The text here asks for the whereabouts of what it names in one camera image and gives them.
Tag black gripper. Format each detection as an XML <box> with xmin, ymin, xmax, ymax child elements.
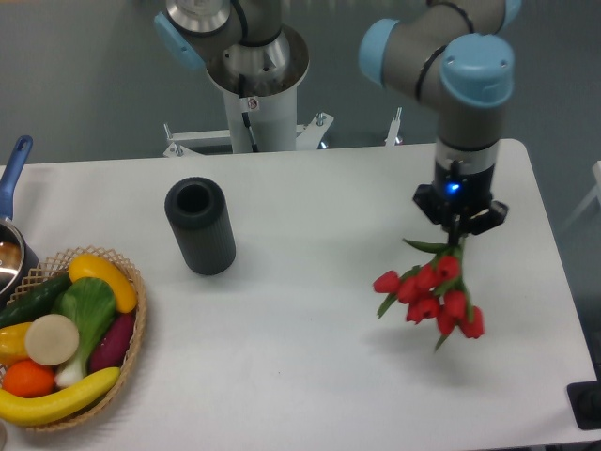
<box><xmin>412</xmin><ymin>161</ymin><xmax>509</xmax><ymax>245</ymax></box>

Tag red tulip bouquet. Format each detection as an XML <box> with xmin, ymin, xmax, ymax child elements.
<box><xmin>372</xmin><ymin>237</ymin><xmax>485</xmax><ymax>349</ymax></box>

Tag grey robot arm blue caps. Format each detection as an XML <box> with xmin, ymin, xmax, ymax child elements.
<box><xmin>154</xmin><ymin>1</ymin><xmax>520</xmax><ymax>245</ymax></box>

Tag black device at table edge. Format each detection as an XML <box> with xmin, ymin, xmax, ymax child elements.
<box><xmin>566</xmin><ymin>381</ymin><xmax>600</xmax><ymax>430</ymax></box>

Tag dark grey ribbed vase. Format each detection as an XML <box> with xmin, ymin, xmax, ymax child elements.
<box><xmin>164</xmin><ymin>177</ymin><xmax>237</xmax><ymax>275</ymax></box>

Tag purple eggplant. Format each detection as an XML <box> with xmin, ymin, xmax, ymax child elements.
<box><xmin>88</xmin><ymin>313</ymin><xmax>135</xmax><ymax>373</ymax></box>

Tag green bok choy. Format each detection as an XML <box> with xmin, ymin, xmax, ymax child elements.
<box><xmin>53</xmin><ymin>277</ymin><xmax>116</xmax><ymax>389</ymax></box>

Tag woven wicker basket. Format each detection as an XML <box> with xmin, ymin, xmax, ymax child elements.
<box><xmin>1</xmin><ymin>246</ymin><xmax>146</xmax><ymax>431</ymax></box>

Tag beige round slice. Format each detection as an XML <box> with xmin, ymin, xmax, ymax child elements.
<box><xmin>24</xmin><ymin>314</ymin><xmax>80</xmax><ymax>366</ymax></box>

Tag green cucumber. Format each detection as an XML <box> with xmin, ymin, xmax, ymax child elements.
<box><xmin>1</xmin><ymin>273</ymin><xmax>71</xmax><ymax>328</ymax></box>

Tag orange fruit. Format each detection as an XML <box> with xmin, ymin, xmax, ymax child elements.
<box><xmin>2</xmin><ymin>360</ymin><xmax>54</xmax><ymax>398</ymax></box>

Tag yellow bell pepper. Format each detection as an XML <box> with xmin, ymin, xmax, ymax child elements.
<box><xmin>0</xmin><ymin>322</ymin><xmax>32</xmax><ymax>367</ymax></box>

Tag yellow banana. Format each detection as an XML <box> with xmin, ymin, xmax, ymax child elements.
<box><xmin>1</xmin><ymin>367</ymin><xmax>121</xmax><ymax>427</ymax></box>

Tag white frame at right edge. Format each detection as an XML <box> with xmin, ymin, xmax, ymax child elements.
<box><xmin>560</xmin><ymin>161</ymin><xmax>601</xmax><ymax>233</ymax></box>

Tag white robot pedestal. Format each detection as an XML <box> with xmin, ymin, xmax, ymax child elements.
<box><xmin>154</xmin><ymin>13</ymin><xmax>334</xmax><ymax>157</ymax></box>

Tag black cable on pedestal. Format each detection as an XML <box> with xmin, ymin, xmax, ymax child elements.
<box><xmin>237</xmin><ymin>73</ymin><xmax>260</xmax><ymax>153</ymax></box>

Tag blue handled saucepan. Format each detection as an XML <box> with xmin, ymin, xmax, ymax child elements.
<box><xmin>1</xmin><ymin>135</ymin><xmax>39</xmax><ymax>308</ymax></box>

